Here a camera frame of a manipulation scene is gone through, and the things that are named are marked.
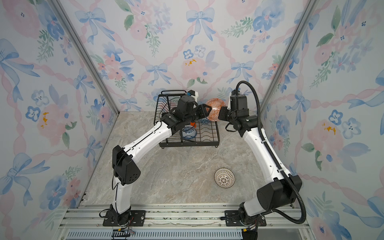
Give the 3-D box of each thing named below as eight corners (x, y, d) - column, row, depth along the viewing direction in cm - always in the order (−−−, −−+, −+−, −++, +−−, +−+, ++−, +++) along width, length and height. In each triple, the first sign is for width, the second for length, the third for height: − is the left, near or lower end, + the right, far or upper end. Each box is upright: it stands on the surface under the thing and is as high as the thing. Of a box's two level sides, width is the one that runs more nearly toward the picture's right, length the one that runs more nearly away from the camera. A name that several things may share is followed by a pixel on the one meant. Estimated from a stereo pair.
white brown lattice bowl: (214, 189, 85) (215, 186, 81) (213, 171, 92) (214, 168, 88) (234, 189, 85) (236, 186, 81) (231, 171, 92) (233, 168, 88)
